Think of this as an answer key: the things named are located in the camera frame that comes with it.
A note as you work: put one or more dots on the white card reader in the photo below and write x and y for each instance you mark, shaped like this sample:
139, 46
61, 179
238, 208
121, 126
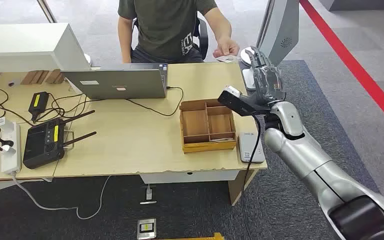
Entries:
246, 149

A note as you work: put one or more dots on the yellow board edge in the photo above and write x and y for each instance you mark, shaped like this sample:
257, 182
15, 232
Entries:
195, 238

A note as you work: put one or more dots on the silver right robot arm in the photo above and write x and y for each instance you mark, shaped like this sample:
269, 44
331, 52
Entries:
298, 149

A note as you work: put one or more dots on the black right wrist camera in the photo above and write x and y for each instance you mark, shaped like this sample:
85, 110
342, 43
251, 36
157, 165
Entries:
241, 104

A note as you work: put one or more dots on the floor outlet with white plug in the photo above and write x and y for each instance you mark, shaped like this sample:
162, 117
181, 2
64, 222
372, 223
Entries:
148, 195

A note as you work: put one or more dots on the grey laptop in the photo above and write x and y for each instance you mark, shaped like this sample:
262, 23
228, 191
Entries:
119, 84

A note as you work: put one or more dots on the person's left hand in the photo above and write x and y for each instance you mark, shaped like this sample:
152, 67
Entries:
226, 48

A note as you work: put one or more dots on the grey kiosk display stand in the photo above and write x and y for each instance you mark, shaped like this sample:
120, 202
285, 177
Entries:
278, 30

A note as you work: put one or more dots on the black plug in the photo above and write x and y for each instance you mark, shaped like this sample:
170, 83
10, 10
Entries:
6, 142

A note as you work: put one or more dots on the person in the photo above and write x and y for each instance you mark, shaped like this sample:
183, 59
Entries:
165, 26

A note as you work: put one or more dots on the white ID card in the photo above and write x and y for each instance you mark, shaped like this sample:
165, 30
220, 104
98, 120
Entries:
227, 58

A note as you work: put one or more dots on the person's left forearm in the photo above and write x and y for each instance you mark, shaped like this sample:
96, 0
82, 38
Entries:
220, 26

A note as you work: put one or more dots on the metal door frame post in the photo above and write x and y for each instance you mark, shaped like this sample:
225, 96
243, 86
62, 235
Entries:
48, 11

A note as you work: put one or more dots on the white power strip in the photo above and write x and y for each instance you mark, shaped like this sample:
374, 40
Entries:
11, 159

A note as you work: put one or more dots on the white round stand base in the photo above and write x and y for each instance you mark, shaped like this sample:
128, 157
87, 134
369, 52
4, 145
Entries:
88, 59

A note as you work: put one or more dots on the black adapter with yellow label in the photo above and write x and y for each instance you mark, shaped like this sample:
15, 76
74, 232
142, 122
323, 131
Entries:
38, 102

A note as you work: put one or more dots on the red floor tape stripe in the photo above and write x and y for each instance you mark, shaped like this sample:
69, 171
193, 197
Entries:
354, 66

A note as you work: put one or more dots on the wooden block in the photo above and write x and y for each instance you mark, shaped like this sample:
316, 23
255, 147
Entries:
44, 76
55, 76
37, 77
26, 78

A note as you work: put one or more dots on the pale room key card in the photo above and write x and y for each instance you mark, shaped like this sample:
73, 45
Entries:
221, 139

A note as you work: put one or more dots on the large white box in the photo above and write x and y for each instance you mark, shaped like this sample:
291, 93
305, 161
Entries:
23, 46

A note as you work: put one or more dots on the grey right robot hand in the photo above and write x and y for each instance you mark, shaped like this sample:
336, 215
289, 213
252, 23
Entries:
268, 82

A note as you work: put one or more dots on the black controller with antennas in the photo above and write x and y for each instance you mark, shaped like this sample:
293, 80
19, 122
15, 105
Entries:
39, 145

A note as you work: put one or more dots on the wooden compartment tray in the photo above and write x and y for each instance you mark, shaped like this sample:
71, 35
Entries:
195, 124

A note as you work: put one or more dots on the person's right forearm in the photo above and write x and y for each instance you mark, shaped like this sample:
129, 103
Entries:
125, 39

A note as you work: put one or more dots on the metal floor socket plate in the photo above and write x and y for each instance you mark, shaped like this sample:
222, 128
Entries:
146, 228

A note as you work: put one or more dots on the white plug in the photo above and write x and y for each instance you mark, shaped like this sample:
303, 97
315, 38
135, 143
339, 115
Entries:
9, 149

